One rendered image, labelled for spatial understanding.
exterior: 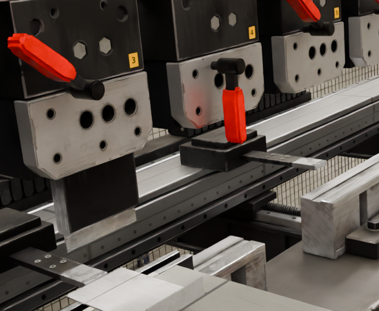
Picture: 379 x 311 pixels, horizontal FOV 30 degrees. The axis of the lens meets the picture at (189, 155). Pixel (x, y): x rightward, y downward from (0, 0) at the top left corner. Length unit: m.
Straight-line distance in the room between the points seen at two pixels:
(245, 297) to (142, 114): 0.22
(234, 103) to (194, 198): 0.47
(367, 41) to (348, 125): 0.57
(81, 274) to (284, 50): 0.38
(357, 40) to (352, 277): 0.35
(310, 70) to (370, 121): 0.79
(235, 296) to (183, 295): 0.06
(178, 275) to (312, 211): 0.36
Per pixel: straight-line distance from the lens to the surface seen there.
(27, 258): 0.92
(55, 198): 0.73
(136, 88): 0.72
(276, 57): 0.93
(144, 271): 0.84
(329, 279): 1.07
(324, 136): 1.57
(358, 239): 1.13
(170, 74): 0.78
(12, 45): 0.60
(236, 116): 0.79
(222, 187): 1.30
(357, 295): 1.03
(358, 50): 1.10
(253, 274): 0.95
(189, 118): 0.78
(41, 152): 0.65
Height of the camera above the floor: 1.35
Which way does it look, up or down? 16 degrees down
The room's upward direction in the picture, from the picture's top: 5 degrees counter-clockwise
